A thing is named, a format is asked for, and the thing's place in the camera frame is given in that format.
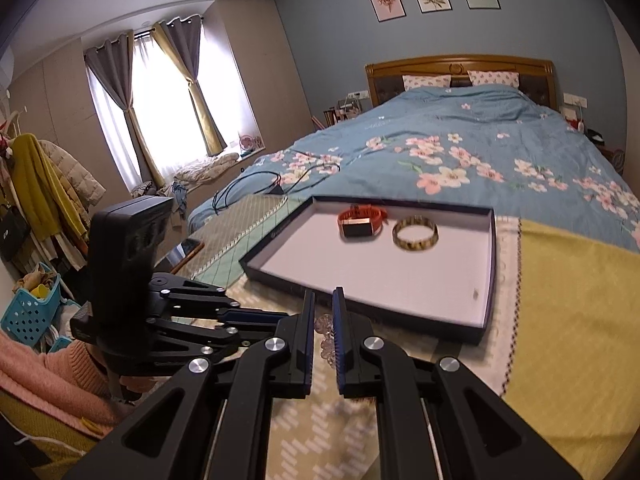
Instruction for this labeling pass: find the white dotted pillow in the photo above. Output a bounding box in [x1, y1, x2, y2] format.
[467, 70, 521, 88]
[402, 74, 452, 93]

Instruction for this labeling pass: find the framed pink flower picture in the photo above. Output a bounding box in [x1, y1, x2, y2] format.
[367, 0, 405, 22]

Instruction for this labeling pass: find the person's left hand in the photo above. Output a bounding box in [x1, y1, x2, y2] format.
[120, 374, 163, 403]

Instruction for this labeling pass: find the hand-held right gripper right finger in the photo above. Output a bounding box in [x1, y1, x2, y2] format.
[331, 286, 583, 480]

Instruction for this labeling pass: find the dark blue shallow box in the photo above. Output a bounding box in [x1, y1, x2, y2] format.
[238, 195, 497, 346]

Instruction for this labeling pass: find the tortoiseshell bangle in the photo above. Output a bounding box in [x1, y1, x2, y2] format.
[391, 216, 439, 252]

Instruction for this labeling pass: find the wooden bed with floral duvet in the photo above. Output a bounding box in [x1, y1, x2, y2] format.
[187, 85, 640, 253]

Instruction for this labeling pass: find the clear crystal bead bracelet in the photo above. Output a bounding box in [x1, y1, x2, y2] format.
[314, 312, 337, 368]

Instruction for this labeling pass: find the wooden nightstand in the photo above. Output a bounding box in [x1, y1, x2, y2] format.
[585, 127, 626, 176]

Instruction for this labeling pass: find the blue plastic basket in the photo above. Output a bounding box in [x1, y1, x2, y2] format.
[0, 287, 63, 348]

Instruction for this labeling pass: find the white quilt bundle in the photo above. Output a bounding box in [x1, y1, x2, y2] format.
[172, 152, 241, 186]

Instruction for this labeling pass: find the green checked cloth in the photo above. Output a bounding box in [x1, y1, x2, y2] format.
[192, 194, 311, 286]

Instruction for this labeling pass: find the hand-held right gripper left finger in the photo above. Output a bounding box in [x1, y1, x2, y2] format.
[62, 289, 317, 480]

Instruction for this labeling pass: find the bright window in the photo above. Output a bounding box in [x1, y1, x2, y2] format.
[92, 20, 263, 181]

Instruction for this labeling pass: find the clothes pile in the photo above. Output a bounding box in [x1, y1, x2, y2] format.
[130, 180, 188, 216]

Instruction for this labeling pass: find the bedside cosmetics clutter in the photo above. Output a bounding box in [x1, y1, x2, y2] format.
[320, 95, 373, 128]

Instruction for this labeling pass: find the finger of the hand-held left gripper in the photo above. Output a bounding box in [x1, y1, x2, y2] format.
[149, 272, 292, 330]
[147, 321, 277, 361]

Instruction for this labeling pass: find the grey and gold curtain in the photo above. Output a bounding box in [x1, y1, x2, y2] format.
[84, 30, 166, 188]
[152, 15, 226, 157]

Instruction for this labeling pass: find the dark phone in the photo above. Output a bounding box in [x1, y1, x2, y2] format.
[160, 239, 206, 273]

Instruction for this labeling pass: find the person's olive knit garment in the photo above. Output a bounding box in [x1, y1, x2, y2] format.
[0, 392, 118, 480]

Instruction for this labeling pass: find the black cable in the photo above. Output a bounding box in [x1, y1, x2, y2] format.
[212, 150, 343, 211]

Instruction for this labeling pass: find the person's left forearm pink sleeve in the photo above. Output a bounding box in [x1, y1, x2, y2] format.
[0, 332, 131, 428]

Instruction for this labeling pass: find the black handbag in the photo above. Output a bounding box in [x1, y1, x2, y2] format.
[0, 205, 31, 261]

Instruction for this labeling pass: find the wooden bed headboard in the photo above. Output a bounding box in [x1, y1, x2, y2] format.
[365, 54, 560, 111]

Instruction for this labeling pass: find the orange smartwatch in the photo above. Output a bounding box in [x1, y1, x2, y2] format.
[337, 205, 388, 241]

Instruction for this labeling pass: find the beige down jacket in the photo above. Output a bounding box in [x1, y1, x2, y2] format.
[37, 140, 107, 206]

